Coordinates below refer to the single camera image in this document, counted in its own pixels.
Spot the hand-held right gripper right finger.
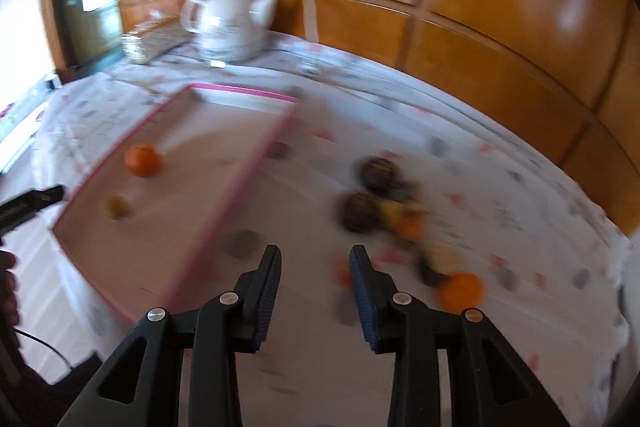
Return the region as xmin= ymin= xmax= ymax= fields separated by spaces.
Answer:
xmin=348 ymin=244 xmax=571 ymax=427

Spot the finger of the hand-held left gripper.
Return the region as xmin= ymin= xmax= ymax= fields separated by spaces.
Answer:
xmin=0 ymin=184 xmax=66 ymax=234

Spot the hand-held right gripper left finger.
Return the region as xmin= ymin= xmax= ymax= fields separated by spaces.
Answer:
xmin=57 ymin=244 xmax=283 ymax=427

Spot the pale yellow round fruit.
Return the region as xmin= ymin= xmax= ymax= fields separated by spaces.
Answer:
xmin=100 ymin=195 xmax=132 ymax=221

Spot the carrot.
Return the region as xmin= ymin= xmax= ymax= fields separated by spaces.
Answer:
xmin=395 ymin=214 xmax=426 ymax=243

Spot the dark sugarcane piece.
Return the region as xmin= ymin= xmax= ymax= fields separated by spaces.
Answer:
xmin=417 ymin=241 xmax=463 ymax=288

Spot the small yellow fruit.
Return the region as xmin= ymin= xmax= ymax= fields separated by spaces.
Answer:
xmin=380 ymin=201 xmax=413 ymax=225

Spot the orange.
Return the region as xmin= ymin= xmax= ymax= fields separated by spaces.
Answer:
xmin=124 ymin=143 xmax=163 ymax=178
xmin=437 ymin=273 xmax=485 ymax=312

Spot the dark brown round fruit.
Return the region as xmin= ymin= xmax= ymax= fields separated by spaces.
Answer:
xmin=356 ymin=157 xmax=401 ymax=195
xmin=337 ymin=192 xmax=383 ymax=235

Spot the pink rimmed cardboard tray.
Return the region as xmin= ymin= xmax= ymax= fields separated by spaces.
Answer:
xmin=51 ymin=83 xmax=298 ymax=325

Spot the person's left hand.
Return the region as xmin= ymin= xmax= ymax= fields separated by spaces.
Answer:
xmin=0 ymin=251 xmax=22 ymax=329

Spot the white patterned tablecloth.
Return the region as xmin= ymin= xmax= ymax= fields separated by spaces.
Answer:
xmin=30 ymin=32 xmax=631 ymax=427

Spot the silver tissue box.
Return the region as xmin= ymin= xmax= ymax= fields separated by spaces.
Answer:
xmin=121 ymin=19 xmax=196 ymax=65

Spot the white ceramic kettle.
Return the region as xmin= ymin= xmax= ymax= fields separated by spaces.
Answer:
xmin=180 ymin=0 xmax=280 ymax=64

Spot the black cable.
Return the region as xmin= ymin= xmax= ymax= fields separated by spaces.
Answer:
xmin=14 ymin=328 xmax=72 ymax=374

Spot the white power cord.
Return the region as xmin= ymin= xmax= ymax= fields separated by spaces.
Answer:
xmin=250 ymin=0 xmax=321 ymax=42

